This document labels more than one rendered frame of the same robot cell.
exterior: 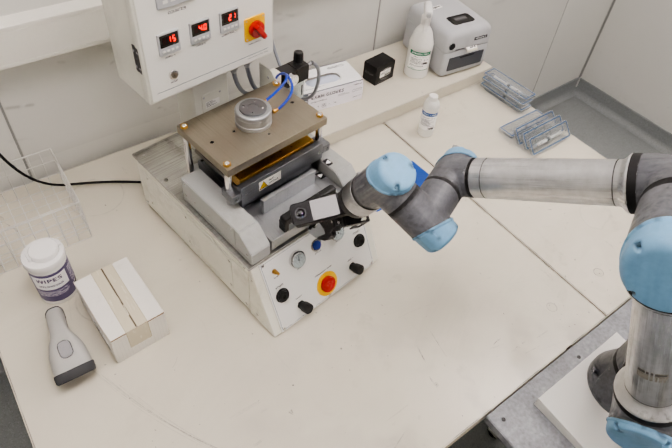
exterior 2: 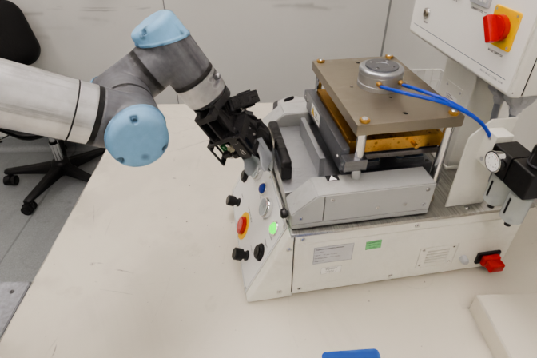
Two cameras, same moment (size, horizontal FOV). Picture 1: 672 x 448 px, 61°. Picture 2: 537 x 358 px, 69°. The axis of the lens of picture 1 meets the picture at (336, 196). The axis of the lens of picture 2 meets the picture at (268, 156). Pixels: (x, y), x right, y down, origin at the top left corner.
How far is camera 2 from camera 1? 1.38 m
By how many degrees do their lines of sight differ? 87
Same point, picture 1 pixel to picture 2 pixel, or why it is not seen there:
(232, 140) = (353, 69)
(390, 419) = (109, 220)
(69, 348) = (288, 100)
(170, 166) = not seen: hidden behind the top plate
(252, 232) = (276, 113)
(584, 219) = not seen: outside the picture
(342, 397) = (153, 204)
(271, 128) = (359, 89)
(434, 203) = (111, 71)
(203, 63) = (447, 25)
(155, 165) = not seen: hidden behind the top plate
